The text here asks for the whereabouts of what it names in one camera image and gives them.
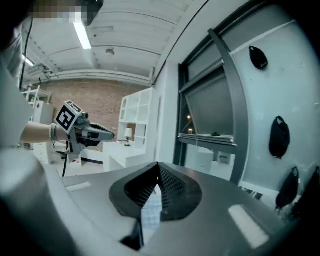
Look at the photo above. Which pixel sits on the white shade table lamp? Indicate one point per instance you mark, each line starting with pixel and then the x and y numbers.
pixel 128 132

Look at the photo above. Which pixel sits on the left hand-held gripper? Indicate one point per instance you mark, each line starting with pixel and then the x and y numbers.
pixel 66 117

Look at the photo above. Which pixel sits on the person's left forearm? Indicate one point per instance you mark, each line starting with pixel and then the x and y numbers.
pixel 37 133

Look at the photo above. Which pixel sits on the grey refrigerator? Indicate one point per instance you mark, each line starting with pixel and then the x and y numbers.
pixel 43 112

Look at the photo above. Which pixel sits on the black head-mounted camera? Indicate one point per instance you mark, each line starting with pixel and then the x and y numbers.
pixel 92 12

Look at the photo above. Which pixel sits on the ceiling tube light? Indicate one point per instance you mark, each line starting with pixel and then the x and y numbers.
pixel 82 36

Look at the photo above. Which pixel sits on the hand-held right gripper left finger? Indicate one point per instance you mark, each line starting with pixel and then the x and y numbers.
pixel 100 200

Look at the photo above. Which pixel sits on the white desk with hutch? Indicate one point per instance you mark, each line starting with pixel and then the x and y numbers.
pixel 140 107

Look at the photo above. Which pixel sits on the black pouches hanging on wall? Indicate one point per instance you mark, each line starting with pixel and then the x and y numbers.
pixel 279 137

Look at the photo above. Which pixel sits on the white shelf unit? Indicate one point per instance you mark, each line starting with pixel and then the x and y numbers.
pixel 35 93

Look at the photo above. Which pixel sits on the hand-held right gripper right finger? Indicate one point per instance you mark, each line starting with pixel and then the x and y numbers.
pixel 220 212

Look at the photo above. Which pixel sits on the light blue checked clothes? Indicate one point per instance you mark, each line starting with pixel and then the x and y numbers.
pixel 151 212

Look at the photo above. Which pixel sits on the person's white shirt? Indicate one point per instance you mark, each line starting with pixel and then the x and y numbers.
pixel 12 105

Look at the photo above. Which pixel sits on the round ceiling detector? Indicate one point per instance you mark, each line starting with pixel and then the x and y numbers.
pixel 110 52

